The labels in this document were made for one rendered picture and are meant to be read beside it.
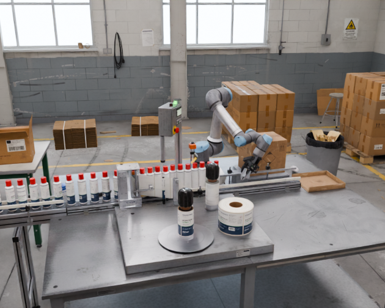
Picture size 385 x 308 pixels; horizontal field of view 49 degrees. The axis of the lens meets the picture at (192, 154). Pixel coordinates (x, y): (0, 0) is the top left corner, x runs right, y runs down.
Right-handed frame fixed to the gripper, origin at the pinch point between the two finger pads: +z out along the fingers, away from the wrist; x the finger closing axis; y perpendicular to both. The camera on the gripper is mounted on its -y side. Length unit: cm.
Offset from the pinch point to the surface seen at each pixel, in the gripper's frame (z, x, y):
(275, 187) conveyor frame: -5.4, 24.6, 6.0
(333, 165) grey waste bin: -32, 181, -146
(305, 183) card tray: -17, 50, -1
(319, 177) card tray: -25, 64, -8
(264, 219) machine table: 9.3, 4.8, 42.4
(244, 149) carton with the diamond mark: -15.6, 7.3, -31.9
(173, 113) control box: -19, -68, 0
